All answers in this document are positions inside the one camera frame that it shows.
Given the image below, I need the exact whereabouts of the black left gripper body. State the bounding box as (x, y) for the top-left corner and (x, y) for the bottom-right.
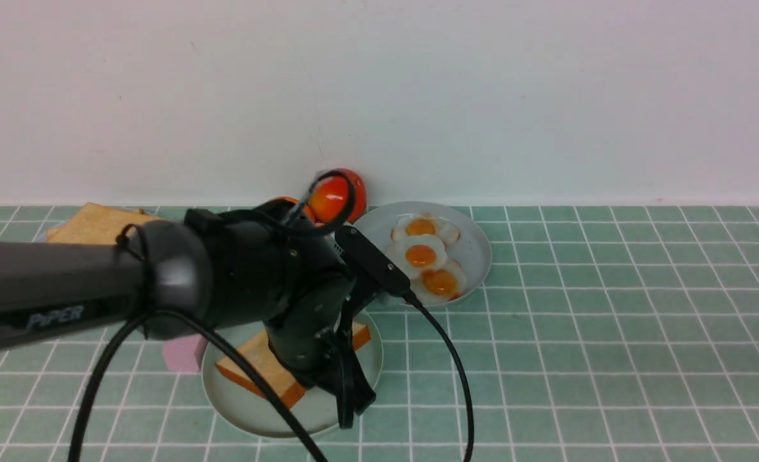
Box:
(265, 275), (361, 389)

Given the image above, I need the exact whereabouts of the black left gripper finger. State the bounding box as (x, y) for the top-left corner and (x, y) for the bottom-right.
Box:
(318, 334), (377, 429)

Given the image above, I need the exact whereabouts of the toast slice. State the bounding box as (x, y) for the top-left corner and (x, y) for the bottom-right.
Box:
(216, 321), (371, 410)
(48, 202), (159, 245)

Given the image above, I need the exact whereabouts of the fried egg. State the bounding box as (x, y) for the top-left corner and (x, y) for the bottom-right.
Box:
(386, 234), (448, 280)
(391, 214), (461, 247)
(411, 259), (468, 307)

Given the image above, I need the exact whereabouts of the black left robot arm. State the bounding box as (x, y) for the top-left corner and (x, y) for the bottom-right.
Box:
(0, 199), (376, 428)

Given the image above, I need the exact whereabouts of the green empty plate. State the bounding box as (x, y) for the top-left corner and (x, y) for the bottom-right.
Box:
(202, 312), (384, 440)

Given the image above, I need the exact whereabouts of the pink cube block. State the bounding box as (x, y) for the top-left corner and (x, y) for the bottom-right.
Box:
(161, 334), (207, 375)

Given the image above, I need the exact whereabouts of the orange fruit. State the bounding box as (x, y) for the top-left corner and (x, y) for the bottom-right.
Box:
(269, 196), (315, 221)

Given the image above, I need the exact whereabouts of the red tomato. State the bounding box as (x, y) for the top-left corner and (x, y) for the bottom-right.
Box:
(306, 169), (368, 223)

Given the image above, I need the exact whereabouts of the grey plate with eggs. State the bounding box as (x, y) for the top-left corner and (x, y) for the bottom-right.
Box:
(355, 201), (493, 308)

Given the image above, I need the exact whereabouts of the grey plate with bread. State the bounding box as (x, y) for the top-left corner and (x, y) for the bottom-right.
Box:
(43, 222), (65, 242)

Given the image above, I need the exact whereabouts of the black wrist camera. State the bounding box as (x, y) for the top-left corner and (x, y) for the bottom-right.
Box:
(334, 226), (411, 298)

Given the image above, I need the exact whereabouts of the black camera cable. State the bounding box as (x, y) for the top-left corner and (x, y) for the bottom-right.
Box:
(68, 168), (476, 462)

